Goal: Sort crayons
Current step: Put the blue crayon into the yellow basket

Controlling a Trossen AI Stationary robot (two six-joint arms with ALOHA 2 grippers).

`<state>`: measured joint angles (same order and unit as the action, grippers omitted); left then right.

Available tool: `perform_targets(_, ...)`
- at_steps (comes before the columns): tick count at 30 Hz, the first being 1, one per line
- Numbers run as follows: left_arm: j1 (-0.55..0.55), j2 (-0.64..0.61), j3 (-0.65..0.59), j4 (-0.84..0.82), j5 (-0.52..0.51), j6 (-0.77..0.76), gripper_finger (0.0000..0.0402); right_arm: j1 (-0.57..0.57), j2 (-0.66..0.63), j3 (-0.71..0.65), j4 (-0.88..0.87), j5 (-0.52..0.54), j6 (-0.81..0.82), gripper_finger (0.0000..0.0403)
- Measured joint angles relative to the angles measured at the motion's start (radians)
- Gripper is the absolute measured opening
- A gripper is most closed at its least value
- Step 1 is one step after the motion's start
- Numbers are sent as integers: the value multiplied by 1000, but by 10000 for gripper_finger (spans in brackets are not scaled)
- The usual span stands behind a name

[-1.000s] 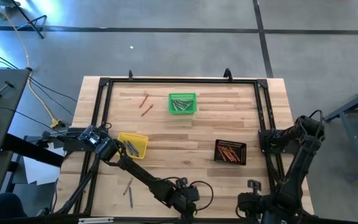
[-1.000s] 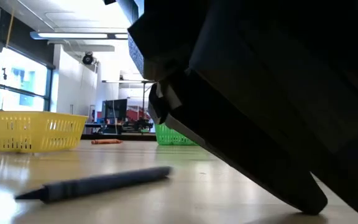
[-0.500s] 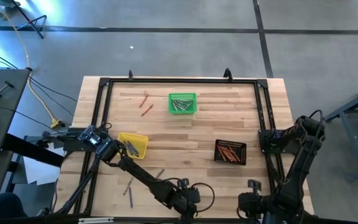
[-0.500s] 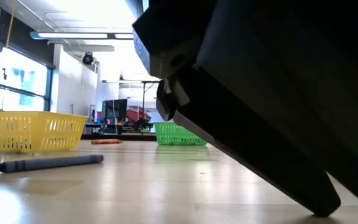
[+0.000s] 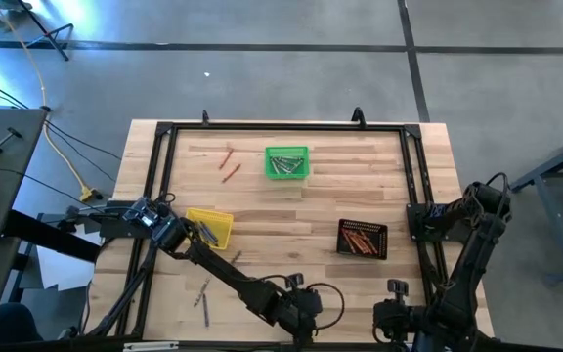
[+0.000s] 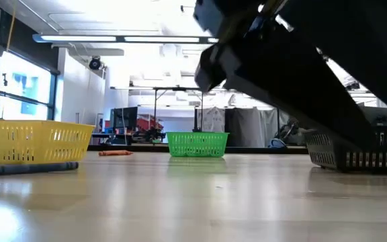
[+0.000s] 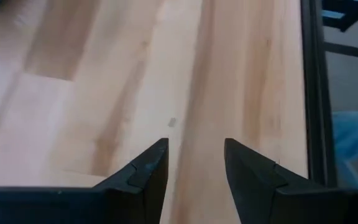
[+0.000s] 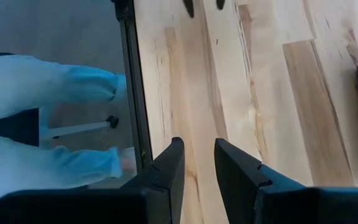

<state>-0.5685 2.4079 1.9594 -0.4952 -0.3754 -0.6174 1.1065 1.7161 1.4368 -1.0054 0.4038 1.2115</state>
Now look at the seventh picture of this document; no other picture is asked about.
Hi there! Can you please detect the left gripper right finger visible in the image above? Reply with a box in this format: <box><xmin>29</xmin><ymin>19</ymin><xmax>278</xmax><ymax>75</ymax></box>
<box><xmin>224</xmin><ymin>138</ymin><xmax>358</xmax><ymax>224</ymax></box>

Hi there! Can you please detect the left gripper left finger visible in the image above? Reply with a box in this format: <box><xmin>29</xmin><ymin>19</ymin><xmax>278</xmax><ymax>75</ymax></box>
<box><xmin>0</xmin><ymin>138</ymin><xmax>170</xmax><ymax>224</ymax></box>

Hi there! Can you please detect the person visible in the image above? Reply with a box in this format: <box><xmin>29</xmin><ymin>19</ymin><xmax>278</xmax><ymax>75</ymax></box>
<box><xmin>333</xmin><ymin>107</ymin><xmax>358</xmax><ymax>190</ymax></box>

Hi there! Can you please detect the black aluminium table frame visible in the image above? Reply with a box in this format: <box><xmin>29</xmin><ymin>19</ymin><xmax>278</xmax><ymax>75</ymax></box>
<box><xmin>300</xmin><ymin>0</ymin><xmax>338</xmax><ymax>189</ymax></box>

